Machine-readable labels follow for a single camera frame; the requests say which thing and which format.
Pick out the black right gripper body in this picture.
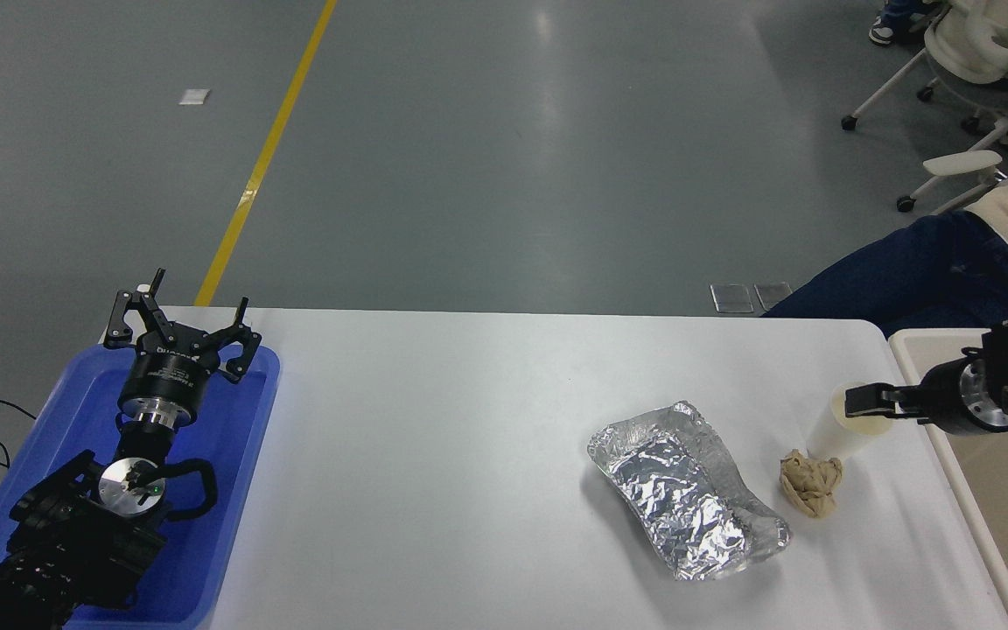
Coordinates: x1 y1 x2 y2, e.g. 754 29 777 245
919 358 983 435

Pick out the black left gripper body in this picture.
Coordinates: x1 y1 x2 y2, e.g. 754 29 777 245
117 331 223 412

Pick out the pale paper cup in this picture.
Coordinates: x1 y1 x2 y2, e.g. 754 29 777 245
806 382 895 462

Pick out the blue plastic tray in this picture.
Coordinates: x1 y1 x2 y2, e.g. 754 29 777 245
0 343 283 629

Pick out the crumpled tan paper ball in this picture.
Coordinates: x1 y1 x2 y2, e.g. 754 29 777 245
779 450 844 519

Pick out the seated person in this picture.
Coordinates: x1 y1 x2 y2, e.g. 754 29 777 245
762 153 1008 338

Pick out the crumpled foil tray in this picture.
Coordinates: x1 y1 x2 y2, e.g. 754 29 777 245
587 401 792 582

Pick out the white office chair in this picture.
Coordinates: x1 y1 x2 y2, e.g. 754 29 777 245
841 0 1008 137
896 87 1008 215

